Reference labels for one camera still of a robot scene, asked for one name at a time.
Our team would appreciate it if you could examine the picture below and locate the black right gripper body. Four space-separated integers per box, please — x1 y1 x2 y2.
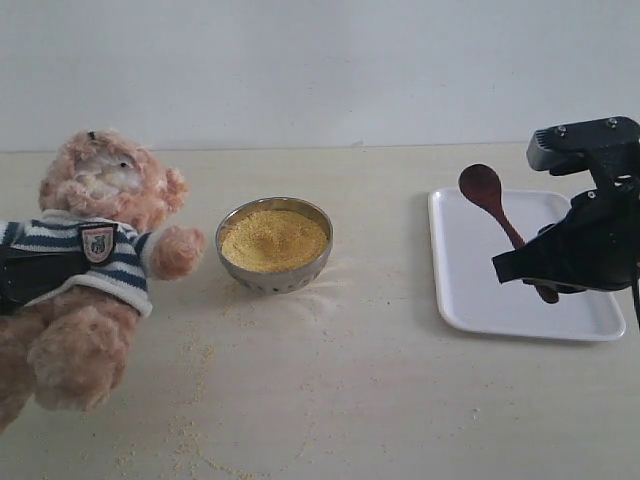
565 175 639 291

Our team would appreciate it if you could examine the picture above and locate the dark red wooden spoon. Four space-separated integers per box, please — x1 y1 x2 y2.
458 164 559 304

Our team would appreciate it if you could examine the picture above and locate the beige teddy bear striped sweater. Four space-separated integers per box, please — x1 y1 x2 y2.
1 130 207 426

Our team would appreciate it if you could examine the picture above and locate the white rectangular plastic tray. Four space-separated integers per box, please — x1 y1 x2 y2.
429 187 626 342

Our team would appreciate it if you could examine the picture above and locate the steel bowl of yellow millet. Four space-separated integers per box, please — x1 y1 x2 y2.
215 197 333 295

